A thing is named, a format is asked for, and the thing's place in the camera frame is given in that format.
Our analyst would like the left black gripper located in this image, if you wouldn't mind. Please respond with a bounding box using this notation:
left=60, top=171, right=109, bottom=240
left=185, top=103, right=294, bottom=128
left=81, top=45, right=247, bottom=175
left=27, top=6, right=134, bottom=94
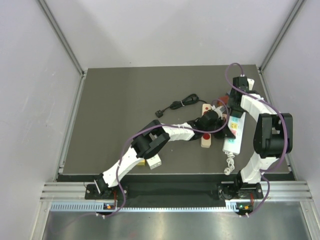
left=202, top=116, right=234, bottom=139

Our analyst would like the red koi fish adapter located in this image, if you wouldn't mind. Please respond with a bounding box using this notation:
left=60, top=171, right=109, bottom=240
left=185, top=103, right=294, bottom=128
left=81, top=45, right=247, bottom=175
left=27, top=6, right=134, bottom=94
left=217, top=95, right=229, bottom=106

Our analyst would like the white red power strip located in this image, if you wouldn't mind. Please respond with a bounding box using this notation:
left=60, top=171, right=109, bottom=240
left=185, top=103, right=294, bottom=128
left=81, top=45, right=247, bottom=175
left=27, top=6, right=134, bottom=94
left=200, top=103, right=212, bottom=148

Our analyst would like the white multi-socket power strip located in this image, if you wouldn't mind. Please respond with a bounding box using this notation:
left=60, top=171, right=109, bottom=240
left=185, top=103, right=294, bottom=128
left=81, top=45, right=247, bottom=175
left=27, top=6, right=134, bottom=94
left=222, top=107, right=246, bottom=156

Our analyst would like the white adapter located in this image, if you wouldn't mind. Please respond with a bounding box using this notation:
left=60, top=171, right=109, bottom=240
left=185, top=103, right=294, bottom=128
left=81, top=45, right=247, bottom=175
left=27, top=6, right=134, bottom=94
left=146, top=154, right=162, bottom=170

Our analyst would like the yellow USB charger plug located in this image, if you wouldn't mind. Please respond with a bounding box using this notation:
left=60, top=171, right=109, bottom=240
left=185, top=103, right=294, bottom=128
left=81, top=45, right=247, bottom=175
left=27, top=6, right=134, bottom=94
left=137, top=160, right=146, bottom=166

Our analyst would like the pink USB charger plug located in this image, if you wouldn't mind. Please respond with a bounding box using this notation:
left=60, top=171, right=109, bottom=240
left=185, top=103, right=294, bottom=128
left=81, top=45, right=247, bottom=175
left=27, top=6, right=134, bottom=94
left=222, top=114, right=230, bottom=123

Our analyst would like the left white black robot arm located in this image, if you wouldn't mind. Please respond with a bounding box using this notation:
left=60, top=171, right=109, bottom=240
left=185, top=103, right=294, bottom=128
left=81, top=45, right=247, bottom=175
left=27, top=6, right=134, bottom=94
left=94, top=106, right=236, bottom=199

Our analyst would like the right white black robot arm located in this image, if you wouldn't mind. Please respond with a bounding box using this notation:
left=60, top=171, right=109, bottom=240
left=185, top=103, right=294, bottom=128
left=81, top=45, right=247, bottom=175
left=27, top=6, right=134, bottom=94
left=228, top=75, right=293, bottom=198

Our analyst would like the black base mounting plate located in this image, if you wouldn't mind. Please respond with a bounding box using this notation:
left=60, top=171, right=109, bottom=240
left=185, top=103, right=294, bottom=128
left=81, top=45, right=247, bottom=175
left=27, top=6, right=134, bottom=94
left=84, top=182, right=264, bottom=200

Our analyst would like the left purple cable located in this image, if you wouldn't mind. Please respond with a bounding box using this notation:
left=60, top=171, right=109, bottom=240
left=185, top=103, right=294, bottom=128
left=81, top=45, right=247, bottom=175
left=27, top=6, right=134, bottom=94
left=117, top=99, right=230, bottom=218

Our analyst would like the black power cord with plug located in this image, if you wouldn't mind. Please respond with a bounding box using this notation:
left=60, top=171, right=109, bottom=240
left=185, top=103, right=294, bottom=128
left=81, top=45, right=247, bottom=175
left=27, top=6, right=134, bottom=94
left=155, top=93, right=206, bottom=118

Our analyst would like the grey slotted cable duct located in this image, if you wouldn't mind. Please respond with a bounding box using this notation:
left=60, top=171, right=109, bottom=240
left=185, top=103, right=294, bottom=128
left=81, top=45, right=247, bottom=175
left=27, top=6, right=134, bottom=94
left=49, top=201, right=255, bottom=213

